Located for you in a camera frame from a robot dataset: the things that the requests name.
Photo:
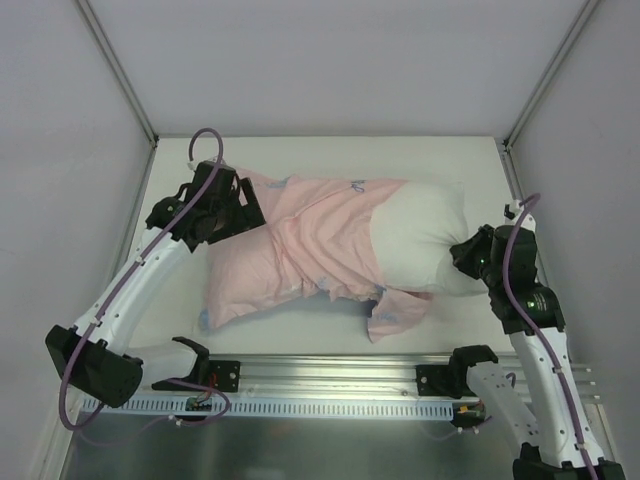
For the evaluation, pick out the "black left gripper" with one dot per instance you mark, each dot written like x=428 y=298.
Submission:
x=242 y=209

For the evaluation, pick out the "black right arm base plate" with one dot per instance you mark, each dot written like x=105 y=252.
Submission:
x=438 y=380

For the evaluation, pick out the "aluminium mounting rail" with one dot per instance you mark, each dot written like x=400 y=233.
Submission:
x=320 y=372

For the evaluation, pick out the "left aluminium frame post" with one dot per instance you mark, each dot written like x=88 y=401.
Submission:
x=105 y=47

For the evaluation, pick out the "white pillow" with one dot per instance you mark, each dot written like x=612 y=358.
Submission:
x=411 y=235

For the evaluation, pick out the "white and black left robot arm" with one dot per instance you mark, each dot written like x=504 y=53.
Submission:
x=170 y=236

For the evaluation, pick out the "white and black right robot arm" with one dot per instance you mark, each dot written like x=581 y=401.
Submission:
x=550 y=435

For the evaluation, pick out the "blue and pink printed pillowcase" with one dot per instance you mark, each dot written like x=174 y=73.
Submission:
x=316 y=239

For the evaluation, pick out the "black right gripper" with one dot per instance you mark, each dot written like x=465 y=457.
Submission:
x=470 y=255

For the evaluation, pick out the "white slotted cable duct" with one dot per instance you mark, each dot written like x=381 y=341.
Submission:
x=181 y=405

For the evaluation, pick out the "right aluminium frame post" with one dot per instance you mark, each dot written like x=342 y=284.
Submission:
x=560 y=55

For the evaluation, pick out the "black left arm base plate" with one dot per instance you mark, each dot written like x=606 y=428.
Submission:
x=222 y=375

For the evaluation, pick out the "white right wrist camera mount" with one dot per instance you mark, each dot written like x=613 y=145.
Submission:
x=519 y=209

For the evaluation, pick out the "aluminium frame post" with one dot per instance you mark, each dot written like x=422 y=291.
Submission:
x=560 y=55
x=105 y=47

